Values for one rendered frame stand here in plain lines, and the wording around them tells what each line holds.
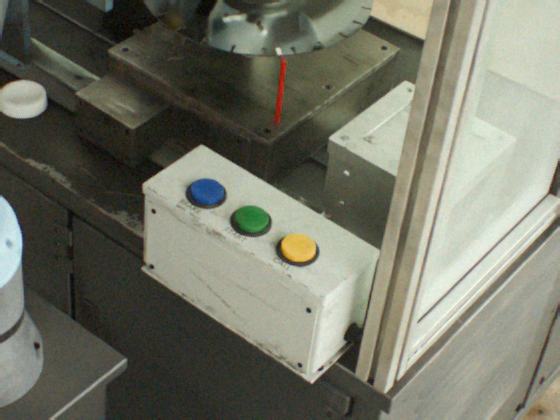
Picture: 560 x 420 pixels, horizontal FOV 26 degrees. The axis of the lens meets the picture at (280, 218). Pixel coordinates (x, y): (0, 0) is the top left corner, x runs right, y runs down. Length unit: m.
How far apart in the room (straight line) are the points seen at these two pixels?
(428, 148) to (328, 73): 0.57
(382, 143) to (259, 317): 0.29
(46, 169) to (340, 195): 0.42
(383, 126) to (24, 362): 0.56
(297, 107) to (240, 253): 0.35
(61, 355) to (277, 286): 0.28
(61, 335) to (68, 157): 0.34
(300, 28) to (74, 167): 0.37
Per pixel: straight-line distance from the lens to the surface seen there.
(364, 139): 1.57
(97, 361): 1.47
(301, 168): 1.74
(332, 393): 1.56
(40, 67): 1.90
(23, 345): 1.41
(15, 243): 1.31
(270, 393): 1.65
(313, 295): 1.36
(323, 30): 1.67
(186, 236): 1.46
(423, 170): 1.23
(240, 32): 1.65
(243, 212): 1.43
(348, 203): 1.60
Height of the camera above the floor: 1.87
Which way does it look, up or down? 42 degrees down
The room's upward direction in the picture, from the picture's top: 7 degrees clockwise
